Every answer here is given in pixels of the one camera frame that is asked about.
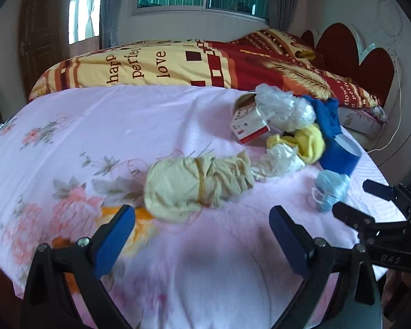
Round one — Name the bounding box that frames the brown wooden door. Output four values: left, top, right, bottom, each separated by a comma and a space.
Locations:
18, 0, 69, 99

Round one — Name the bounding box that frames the white charging cable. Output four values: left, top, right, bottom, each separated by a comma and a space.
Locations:
364, 49, 403, 155

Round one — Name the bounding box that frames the clear plastic bag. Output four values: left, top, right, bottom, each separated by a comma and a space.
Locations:
255, 83, 316, 133

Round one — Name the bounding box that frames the yellow cloth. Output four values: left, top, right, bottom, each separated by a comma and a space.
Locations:
266, 123, 326, 164

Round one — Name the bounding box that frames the white plastic bag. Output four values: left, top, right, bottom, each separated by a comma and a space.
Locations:
251, 143, 305, 182

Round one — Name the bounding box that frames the grey curtain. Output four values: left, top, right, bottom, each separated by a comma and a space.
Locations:
99, 0, 122, 49

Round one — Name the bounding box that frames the white mattress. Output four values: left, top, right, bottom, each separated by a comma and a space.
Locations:
338, 107, 387, 137

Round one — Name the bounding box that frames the blue paper cup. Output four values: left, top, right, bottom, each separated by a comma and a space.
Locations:
319, 134, 362, 177

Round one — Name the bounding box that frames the beige cloth bundle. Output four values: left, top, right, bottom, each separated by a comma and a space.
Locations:
143, 152, 255, 222

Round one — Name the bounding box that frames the light blue face mask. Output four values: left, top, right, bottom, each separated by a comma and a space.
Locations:
311, 170, 350, 213

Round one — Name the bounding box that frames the red white small box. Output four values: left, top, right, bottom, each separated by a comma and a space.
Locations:
230, 93, 270, 144

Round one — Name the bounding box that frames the blue cloth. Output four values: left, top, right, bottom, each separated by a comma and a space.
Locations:
303, 95, 341, 139

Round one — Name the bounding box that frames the red yellow patterned quilt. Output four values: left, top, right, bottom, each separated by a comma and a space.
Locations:
29, 29, 379, 109

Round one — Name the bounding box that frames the pink floral bed sheet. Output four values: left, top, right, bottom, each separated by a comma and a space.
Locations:
0, 84, 407, 329

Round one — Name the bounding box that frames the red heart headboard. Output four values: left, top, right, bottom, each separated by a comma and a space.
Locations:
301, 23, 395, 106

